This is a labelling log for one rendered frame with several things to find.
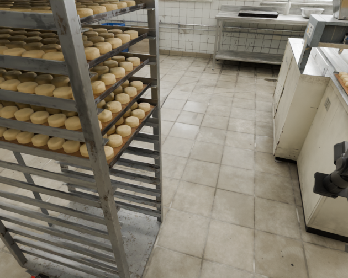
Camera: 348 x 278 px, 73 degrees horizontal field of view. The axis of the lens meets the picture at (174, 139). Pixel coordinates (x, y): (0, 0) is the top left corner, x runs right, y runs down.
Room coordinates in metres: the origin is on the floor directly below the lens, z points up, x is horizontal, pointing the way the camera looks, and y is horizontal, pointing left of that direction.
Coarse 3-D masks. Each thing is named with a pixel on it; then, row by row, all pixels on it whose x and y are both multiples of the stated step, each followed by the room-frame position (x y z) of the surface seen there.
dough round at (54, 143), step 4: (48, 140) 0.59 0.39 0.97; (52, 140) 0.59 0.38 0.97; (56, 140) 0.59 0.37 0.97; (60, 140) 0.59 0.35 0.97; (64, 140) 0.60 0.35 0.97; (48, 144) 0.57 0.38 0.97; (52, 144) 0.57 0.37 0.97; (56, 144) 0.57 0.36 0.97; (60, 144) 0.58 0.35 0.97; (52, 148) 0.56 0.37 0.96; (56, 148) 0.57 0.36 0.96; (60, 148) 0.57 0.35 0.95
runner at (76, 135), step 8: (0, 120) 0.56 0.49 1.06; (8, 120) 0.56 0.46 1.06; (16, 120) 0.55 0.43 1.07; (16, 128) 0.55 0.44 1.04; (24, 128) 0.54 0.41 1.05; (32, 128) 0.54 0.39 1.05; (40, 128) 0.53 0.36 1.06; (48, 128) 0.52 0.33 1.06; (56, 128) 0.51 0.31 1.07; (56, 136) 0.52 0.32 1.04; (64, 136) 0.51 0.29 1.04; (72, 136) 0.50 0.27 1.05; (80, 136) 0.50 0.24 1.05; (104, 144) 0.48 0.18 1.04
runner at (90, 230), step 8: (8, 208) 0.61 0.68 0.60; (16, 208) 0.61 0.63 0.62; (24, 208) 0.63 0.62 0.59; (32, 216) 0.58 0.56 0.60; (40, 216) 0.57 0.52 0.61; (48, 216) 0.59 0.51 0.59; (56, 224) 0.55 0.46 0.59; (64, 224) 0.54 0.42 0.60; (72, 224) 0.54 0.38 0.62; (80, 224) 0.56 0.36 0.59; (88, 232) 0.52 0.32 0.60; (96, 232) 0.51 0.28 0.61; (104, 232) 0.52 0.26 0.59
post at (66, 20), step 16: (64, 0) 0.45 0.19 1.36; (64, 16) 0.45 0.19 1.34; (64, 32) 0.45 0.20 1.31; (80, 32) 0.48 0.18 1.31; (64, 48) 0.46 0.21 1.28; (80, 48) 0.47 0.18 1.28; (80, 64) 0.46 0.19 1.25; (80, 80) 0.45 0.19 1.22; (80, 96) 0.45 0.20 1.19; (80, 112) 0.46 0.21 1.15; (96, 112) 0.48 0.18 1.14; (96, 128) 0.46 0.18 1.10; (96, 144) 0.45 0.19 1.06; (96, 160) 0.45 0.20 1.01; (96, 176) 0.46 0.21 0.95; (112, 192) 0.48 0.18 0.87; (112, 208) 0.46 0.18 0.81; (112, 224) 0.45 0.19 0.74; (112, 240) 0.46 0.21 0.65; (128, 272) 0.47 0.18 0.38
